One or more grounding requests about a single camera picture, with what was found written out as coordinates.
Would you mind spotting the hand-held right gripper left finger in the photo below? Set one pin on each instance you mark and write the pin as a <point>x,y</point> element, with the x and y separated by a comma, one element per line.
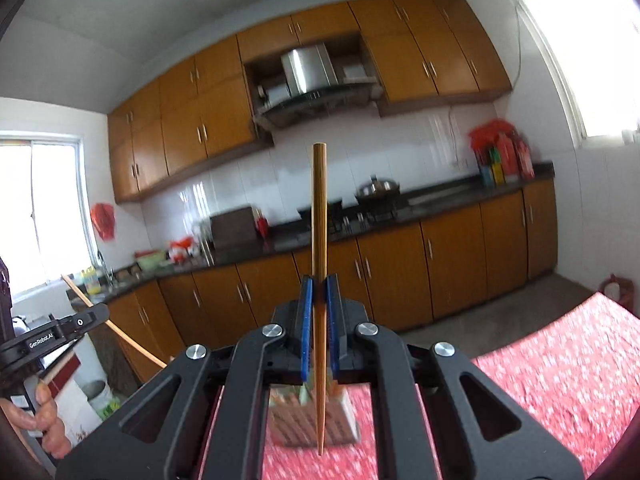
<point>306,330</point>

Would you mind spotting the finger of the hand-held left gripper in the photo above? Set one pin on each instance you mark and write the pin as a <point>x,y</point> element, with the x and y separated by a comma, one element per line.
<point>55,335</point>

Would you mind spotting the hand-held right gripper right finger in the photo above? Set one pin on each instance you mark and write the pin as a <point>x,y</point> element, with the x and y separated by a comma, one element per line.
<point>334,330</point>

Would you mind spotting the bamboo chopstick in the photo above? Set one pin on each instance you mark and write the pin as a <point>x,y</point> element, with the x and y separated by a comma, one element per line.
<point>118,330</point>
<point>319,210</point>

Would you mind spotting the grey perforated utensil holder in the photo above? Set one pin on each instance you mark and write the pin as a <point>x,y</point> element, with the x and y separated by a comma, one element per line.
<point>346,420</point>

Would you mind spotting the person's left hand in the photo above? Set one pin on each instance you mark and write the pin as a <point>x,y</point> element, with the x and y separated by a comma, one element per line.
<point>50,420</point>

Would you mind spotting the yellow bottle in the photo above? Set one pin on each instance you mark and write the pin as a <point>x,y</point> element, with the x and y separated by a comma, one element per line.
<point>93,282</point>

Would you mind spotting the white bucket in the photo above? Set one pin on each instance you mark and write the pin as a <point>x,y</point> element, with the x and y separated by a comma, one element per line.
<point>99,396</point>

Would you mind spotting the sink faucet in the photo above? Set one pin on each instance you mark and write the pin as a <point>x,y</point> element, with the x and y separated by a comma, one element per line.
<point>105,267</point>

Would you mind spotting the red chopstick jar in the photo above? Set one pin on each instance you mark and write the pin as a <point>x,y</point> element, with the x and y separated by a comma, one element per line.
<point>262,225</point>

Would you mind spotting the black gas stove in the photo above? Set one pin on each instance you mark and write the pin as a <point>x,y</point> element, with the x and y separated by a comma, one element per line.
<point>380,215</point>

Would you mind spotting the red plastic bag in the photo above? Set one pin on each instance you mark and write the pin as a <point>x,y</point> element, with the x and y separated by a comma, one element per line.
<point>103,220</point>

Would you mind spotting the sliding window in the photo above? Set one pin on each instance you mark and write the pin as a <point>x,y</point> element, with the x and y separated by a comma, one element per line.
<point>45,210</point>

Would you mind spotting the brown box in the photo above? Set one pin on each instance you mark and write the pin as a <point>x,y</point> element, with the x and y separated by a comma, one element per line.
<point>232,227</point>

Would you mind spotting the brown lower kitchen cabinets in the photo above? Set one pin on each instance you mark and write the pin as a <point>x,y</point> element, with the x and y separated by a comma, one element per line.
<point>450,260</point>

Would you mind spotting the brown kitchen cabinets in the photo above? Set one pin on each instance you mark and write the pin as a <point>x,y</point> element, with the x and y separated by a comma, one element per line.
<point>450,260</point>
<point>200,110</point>

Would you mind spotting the red and white bag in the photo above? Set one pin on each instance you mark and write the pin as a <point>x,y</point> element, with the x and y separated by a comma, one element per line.
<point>184,250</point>

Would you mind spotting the wok with lid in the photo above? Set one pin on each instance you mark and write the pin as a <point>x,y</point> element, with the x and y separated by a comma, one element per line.
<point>377,189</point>

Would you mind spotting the black kitchen countertop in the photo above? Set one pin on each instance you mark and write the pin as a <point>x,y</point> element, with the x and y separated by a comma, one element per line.
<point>450,192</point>

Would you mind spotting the red floral tablecloth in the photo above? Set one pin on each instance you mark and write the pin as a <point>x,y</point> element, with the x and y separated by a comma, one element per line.
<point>550,385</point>

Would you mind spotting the red packages on countertop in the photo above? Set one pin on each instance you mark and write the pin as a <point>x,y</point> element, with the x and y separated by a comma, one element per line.
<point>500,152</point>

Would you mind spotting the brown upper kitchen cabinets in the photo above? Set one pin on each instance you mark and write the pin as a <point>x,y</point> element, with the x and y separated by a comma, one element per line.
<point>200,110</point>

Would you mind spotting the steel range hood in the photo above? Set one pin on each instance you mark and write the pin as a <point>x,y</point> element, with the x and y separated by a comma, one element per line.
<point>310,67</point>

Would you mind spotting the bright window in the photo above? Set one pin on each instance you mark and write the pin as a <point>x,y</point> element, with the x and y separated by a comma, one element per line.
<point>590,50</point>

